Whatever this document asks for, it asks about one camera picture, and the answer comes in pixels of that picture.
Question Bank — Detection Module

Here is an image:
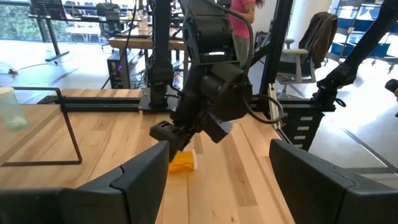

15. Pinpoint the black computer tower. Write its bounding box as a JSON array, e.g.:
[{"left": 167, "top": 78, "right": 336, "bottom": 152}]
[{"left": 107, "top": 51, "right": 131, "bottom": 90}]

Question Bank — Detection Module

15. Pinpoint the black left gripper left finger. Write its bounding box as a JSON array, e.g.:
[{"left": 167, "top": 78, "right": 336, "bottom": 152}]
[{"left": 0, "top": 140, "right": 170, "bottom": 224}]

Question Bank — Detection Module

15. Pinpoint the person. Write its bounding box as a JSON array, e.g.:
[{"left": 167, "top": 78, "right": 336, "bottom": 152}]
[{"left": 228, "top": 0, "right": 265, "bottom": 66}]

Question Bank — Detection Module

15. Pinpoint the black bag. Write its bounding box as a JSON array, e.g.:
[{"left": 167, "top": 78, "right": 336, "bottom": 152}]
[{"left": 95, "top": 2, "right": 121, "bottom": 16}]

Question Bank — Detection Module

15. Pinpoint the dark brown jacket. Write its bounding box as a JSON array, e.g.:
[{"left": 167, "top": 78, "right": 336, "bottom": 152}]
[{"left": 298, "top": 11, "right": 339, "bottom": 69}]

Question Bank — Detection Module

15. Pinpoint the silver aluminium bracket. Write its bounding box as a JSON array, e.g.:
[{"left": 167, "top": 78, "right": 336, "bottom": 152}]
[{"left": 267, "top": 83, "right": 280, "bottom": 130}]

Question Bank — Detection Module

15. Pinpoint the grey office chair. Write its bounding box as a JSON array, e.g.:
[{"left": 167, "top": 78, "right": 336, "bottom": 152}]
[{"left": 276, "top": 39, "right": 317, "bottom": 94}]

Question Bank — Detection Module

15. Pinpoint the orange medicine bottle white cap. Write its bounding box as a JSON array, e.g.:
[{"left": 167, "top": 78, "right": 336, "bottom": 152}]
[{"left": 169, "top": 149, "right": 198, "bottom": 174}]

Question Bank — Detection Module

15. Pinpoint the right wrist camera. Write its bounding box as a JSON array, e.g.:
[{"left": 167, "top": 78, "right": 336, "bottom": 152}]
[{"left": 201, "top": 112, "right": 234, "bottom": 144}]

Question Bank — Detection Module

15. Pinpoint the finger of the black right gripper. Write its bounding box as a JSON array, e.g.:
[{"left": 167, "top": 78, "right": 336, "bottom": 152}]
[
  {"left": 150, "top": 121, "right": 178, "bottom": 142},
  {"left": 169, "top": 127, "right": 195, "bottom": 162}
]

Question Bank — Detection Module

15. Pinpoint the wooden desk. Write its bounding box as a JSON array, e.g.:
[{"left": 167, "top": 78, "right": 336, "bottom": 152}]
[{"left": 108, "top": 26, "right": 187, "bottom": 91}]

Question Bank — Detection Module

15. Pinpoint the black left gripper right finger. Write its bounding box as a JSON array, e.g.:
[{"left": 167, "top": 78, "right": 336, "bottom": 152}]
[{"left": 269, "top": 138, "right": 398, "bottom": 224}]

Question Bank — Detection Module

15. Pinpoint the black drawer cabinet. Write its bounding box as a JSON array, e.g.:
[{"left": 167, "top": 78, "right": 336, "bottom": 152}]
[{"left": 281, "top": 110, "right": 326, "bottom": 152}]

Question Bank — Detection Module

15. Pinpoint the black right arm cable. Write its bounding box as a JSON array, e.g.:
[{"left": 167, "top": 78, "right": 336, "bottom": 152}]
[{"left": 242, "top": 93, "right": 286, "bottom": 125}]

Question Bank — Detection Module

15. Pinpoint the rack with blue bins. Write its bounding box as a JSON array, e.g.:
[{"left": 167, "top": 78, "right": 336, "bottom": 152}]
[{"left": 330, "top": 0, "right": 398, "bottom": 60}]

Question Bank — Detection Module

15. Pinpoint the green medicine bottle white cap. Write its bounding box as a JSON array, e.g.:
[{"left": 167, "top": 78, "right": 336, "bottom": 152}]
[{"left": 0, "top": 86, "right": 28, "bottom": 131}]

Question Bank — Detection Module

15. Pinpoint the black perforated stand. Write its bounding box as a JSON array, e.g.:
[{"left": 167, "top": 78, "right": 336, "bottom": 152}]
[{"left": 29, "top": 0, "right": 71, "bottom": 62}]

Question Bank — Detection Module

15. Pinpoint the wooden shelf black metal frame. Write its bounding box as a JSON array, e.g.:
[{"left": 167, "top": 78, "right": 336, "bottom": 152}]
[{"left": 0, "top": 86, "right": 83, "bottom": 167}]

